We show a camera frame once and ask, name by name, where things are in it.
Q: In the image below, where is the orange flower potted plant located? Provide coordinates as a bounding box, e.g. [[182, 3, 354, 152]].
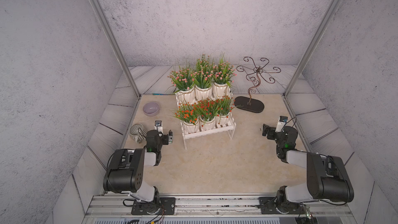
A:
[[174, 103, 199, 134]]

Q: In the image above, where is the white wooden slatted rack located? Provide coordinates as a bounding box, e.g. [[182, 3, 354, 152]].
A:
[[174, 94, 236, 149]]

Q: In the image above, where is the red flower potted plant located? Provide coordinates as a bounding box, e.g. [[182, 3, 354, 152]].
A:
[[216, 96, 233, 126]]

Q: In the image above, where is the pink flower potted plant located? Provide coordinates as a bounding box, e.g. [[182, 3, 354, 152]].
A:
[[193, 54, 214, 101], [212, 52, 236, 98], [169, 66, 195, 104]]

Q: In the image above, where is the pink flower potted plant front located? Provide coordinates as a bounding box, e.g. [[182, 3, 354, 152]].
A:
[[193, 54, 214, 101]]

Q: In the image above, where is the pink flower potted plant back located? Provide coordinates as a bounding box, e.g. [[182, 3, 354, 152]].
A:
[[212, 52, 236, 98]]

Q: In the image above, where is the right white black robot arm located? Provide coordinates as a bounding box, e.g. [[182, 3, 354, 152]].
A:
[[258, 124, 354, 214]]

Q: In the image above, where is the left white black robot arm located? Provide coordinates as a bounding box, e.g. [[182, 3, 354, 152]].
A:
[[103, 130, 176, 215]]

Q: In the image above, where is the striped grey ceramic mug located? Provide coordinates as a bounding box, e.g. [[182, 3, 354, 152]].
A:
[[129, 123, 147, 144]]

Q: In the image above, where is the purple ceramic bowl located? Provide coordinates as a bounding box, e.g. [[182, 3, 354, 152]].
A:
[[143, 102, 160, 117]]

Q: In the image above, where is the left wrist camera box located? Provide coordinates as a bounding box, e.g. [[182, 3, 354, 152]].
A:
[[154, 120, 163, 133]]

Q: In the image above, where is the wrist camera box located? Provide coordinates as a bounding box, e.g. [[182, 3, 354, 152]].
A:
[[275, 116, 289, 133], [154, 120, 163, 133]]

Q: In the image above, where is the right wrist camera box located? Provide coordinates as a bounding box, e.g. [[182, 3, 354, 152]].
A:
[[275, 116, 289, 133]]

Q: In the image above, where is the bronze wire scroll stand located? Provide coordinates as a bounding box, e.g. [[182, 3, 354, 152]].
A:
[[234, 57, 282, 114]]

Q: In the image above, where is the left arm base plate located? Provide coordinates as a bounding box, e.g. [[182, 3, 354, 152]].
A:
[[131, 197, 176, 215]]

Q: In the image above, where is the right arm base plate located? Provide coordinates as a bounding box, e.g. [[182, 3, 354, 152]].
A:
[[257, 197, 303, 215]]

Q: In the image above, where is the aluminium front rail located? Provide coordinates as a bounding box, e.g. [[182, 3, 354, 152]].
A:
[[83, 194, 356, 224]]

